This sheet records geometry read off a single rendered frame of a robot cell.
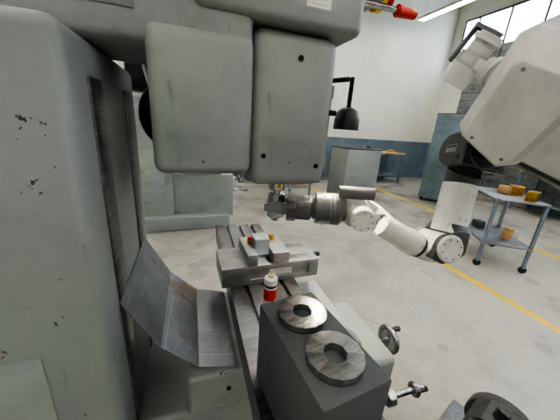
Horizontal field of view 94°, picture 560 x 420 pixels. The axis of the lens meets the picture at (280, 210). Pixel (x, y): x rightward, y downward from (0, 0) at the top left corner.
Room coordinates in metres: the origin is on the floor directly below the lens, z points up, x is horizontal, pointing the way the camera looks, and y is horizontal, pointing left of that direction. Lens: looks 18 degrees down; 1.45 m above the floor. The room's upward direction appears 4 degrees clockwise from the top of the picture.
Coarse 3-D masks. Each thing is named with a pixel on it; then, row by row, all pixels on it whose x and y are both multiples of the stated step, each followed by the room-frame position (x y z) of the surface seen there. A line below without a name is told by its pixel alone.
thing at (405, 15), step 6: (366, 0) 0.64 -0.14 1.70; (366, 6) 0.65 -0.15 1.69; (372, 6) 0.65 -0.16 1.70; (378, 6) 0.66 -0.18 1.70; (384, 6) 0.66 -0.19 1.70; (390, 6) 0.66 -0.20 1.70; (396, 6) 0.68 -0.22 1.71; (402, 6) 0.67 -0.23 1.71; (396, 12) 0.67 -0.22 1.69; (402, 12) 0.67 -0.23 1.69; (408, 12) 0.68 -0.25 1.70; (414, 12) 0.68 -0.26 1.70; (408, 18) 0.69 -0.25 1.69; (414, 18) 0.69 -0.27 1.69
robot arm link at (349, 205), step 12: (348, 192) 0.67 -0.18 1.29; (360, 192) 0.67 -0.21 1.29; (372, 192) 0.67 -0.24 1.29; (336, 204) 0.66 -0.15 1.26; (348, 204) 0.67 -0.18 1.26; (360, 204) 0.66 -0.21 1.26; (336, 216) 0.65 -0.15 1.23; (348, 216) 0.66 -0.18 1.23; (360, 216) 0.63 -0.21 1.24; (372, 216) 0.63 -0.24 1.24; (360, 228) 0.63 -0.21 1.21
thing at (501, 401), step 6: (474, 396) 0.71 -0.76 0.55; (480, 396) 0.70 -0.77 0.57; (486, 396) 0.69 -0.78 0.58; (492, 396) 0.69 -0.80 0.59; (498, 396) 0.69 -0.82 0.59; (468, 402) 0.71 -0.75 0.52; (498, 402) 0.66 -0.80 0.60; (504, 402) 0.66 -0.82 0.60; (510, 402) 0.66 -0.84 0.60; (468, 408) 0.70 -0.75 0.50; (510, 408) 0.64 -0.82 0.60; (516, 408) 0.64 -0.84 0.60; (516, 414) 0.62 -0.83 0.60; (522, 414) 0.63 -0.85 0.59
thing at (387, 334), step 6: (384, 324) 0.91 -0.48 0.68; (378, 330) 0.92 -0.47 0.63; (384, 330) 0.90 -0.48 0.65; (390, 330) 0.87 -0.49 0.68; (396, 330) 0.88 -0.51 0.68; (378, 336) 0.91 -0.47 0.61; (384, 336) 0.90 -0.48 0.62; (390, 336) 0.87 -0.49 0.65; (396, 336) 0.85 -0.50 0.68; (384, 342) 0.86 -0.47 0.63; (390, 342) 0.86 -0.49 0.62; (396, 342) 0.83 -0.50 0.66; (390, 348) 0.85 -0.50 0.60; (396, 348) 0.82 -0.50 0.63
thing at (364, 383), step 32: (288, 320) 0.37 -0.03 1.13; (320, 320) 0.38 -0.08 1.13; (288, 352) 0.32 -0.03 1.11; (320, 352) 0.31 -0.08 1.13; (352, 352) 0.31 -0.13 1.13; (288, 384) 0.30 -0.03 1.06; (320, 384) 0.27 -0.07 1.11; (352, 384) 0.27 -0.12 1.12; (384, 384) 0.27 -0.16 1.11; (288, 416) 0.30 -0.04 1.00; (320, 416) 0.23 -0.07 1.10; (352, 416) 0.25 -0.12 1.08
